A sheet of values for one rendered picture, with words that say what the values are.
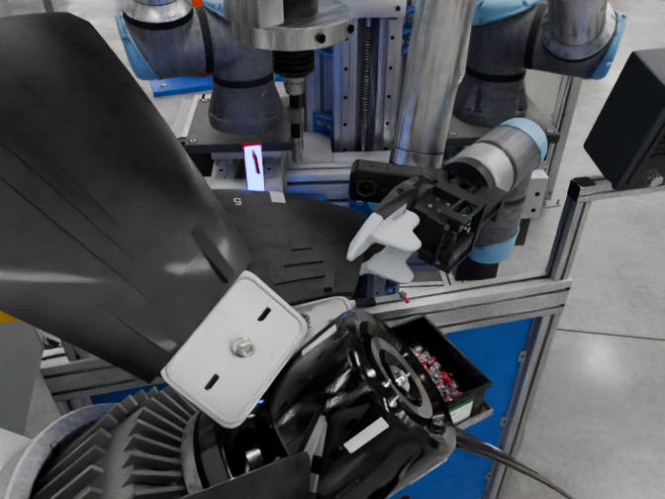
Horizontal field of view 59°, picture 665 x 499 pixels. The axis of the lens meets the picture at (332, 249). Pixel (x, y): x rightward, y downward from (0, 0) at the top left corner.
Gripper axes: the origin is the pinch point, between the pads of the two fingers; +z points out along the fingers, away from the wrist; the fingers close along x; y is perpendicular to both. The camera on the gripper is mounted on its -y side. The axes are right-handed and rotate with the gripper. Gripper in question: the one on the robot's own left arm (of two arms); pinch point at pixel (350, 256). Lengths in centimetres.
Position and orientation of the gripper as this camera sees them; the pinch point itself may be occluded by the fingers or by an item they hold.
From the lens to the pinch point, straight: 58.8
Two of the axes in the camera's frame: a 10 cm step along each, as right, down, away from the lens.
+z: -6.4, 4.6, -6.1
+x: -0.8, 7.5, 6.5
